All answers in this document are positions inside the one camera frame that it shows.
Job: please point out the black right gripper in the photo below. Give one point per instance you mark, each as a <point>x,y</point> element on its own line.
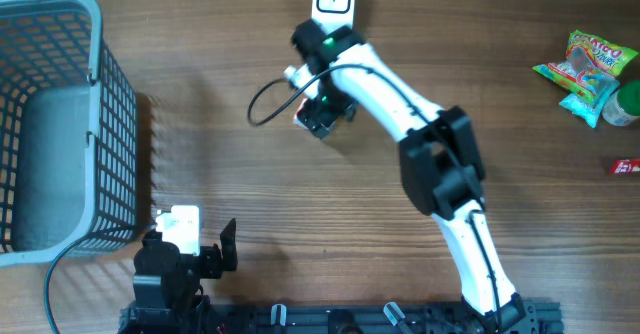
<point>316,118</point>

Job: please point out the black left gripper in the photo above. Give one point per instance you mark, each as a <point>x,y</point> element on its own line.
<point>211,254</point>

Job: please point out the small red white box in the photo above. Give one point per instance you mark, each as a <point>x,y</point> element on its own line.
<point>299,115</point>

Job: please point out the light blue tissue pack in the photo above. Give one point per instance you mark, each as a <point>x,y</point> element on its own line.
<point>590,113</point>

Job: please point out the Haribo gummy candy bag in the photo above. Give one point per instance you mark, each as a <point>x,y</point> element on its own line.
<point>591,65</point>

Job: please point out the green lid small jar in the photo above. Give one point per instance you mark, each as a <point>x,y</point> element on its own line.
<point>622,107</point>

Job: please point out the red Nescafe coffee stick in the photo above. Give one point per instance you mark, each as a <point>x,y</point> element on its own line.
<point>625,166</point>

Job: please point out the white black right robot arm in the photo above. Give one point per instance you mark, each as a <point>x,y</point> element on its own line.
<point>441,169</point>

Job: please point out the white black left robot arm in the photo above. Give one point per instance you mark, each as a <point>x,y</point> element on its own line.
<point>168,296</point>

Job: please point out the white barcode scanner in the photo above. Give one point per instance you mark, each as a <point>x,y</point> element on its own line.
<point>331,15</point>

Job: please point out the grey plastic shopping basket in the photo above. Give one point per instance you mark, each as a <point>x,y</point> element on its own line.
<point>69,136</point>

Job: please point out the black aluminium mounting rail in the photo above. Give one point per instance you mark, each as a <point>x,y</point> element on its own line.
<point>432,318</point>

